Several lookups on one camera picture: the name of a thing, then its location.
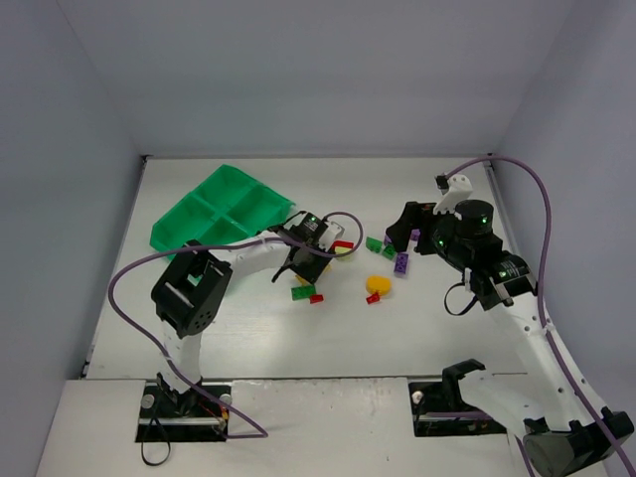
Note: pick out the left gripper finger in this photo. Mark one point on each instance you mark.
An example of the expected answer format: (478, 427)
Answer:
(305, 282)
(281, 270)

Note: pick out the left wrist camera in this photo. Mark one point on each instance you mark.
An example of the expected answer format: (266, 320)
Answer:
(331, 233)

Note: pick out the yellow rectangular lego brick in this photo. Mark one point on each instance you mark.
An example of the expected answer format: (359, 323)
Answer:
(327, 268)

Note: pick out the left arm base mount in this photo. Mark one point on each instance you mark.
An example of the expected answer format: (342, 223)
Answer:
(196, 419)

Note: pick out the green curved lego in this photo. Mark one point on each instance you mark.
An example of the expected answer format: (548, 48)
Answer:
(374, 245)

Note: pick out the yellow oval lego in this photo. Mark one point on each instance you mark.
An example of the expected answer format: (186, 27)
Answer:
(380, 285)

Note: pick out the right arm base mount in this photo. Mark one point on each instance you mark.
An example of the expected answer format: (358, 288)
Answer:
(434, 416)

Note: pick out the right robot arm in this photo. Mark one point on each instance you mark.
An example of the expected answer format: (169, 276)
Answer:
(568, 427)

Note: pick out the green square lego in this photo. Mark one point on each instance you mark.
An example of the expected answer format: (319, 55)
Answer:
(389, 252)

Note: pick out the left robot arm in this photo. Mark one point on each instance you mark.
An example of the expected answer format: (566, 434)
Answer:
(189, 293)

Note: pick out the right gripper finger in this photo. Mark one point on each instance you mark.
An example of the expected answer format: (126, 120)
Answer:
(399, 236)
(424, 245)

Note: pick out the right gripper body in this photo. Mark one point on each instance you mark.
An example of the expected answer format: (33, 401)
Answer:
(423, 229)

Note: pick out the green lego brick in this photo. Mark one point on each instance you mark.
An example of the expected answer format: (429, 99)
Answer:
(302, 292)

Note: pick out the lime half round lego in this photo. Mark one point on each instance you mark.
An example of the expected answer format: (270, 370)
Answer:
(343, 253)

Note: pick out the green compartment tray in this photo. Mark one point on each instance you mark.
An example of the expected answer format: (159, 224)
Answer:
(226, 207)

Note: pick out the red lego brick centre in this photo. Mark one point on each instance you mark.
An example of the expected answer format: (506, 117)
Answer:
(341, 245)

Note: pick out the purple rectangular lego brick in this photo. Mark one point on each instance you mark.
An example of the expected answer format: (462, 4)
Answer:
(401, 264)

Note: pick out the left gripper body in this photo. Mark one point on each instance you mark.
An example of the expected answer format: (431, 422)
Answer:
(308, 261)

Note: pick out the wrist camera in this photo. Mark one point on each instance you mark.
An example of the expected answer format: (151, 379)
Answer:
(331, 233)
(454, 190)

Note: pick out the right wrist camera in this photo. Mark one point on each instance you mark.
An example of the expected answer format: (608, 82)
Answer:
(454, 190)

